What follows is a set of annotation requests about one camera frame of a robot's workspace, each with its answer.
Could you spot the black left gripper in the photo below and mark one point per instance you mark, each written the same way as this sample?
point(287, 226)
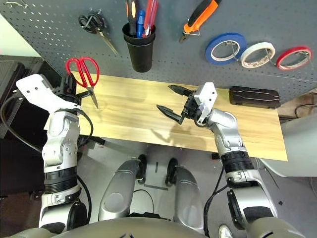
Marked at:
point(73, 100)

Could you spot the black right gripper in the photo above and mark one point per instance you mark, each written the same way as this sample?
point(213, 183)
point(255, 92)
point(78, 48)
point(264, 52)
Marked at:
point(192, 109)

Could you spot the orange black pliers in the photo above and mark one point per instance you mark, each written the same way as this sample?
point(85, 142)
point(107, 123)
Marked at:
point(203, 15)

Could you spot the black orange screwdriver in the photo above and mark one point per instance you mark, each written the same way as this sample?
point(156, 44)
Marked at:
point(131, 15)

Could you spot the white tape roll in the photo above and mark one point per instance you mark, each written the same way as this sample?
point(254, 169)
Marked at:
point(257, 45)

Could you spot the red tape roll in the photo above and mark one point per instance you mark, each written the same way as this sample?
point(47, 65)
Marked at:
point(287, 52)

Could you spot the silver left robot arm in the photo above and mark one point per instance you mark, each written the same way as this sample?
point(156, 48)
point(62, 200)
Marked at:
point(62, 148)

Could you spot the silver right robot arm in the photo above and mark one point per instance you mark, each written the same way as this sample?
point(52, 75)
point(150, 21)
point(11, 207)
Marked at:
point(230, 138)

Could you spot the grey metal pegboard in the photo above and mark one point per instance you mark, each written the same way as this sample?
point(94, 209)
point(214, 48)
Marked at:
point(49, 29)

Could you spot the black plastic cup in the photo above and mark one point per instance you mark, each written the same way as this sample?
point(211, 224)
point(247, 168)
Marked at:
point(140, 59)
point(126, 37)

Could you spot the blue tape roll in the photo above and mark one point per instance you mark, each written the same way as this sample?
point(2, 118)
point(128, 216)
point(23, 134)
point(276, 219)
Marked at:
point(210, 49)

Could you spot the black ribbed hard case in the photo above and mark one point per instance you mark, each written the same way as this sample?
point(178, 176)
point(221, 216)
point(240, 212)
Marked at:
point(7, 77)

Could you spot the metal peg hook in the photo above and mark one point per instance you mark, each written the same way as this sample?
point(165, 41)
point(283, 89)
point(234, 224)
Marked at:
point(270, 55)
point(308, 55)
point(95, 17)
point(234, 49)

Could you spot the black plastic tool case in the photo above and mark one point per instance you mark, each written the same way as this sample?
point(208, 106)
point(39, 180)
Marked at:
point(255, 96)

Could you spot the silver right robot leg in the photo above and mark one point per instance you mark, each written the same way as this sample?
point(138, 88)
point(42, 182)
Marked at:
point(188, 196)

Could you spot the silver robot leg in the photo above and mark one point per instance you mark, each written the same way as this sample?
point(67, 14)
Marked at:
point(188, 196)
point(119, 191)

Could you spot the black equipment cart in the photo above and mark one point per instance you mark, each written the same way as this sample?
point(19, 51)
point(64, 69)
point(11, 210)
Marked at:
point(15, 161)

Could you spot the silver left robot leg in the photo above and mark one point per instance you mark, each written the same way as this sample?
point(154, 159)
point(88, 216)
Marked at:
point(119, 191)

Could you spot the grey curved panel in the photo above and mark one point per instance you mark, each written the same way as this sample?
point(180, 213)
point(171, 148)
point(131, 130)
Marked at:
point(297, 148)

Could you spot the grey robot torso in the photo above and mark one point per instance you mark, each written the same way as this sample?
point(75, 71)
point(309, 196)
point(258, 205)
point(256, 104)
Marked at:
point(138, 230)

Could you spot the white bystander shoe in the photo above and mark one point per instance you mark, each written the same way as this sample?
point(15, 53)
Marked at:
point(225, 231)

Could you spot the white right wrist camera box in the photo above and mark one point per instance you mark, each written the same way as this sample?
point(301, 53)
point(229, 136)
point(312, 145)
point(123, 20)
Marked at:
point(206, 96)

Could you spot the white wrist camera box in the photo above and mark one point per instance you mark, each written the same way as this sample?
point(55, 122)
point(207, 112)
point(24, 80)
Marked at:
point(37, 91)
point(206, 96)

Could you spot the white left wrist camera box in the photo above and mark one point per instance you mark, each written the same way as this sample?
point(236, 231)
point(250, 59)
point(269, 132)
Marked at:
point(37, 91)

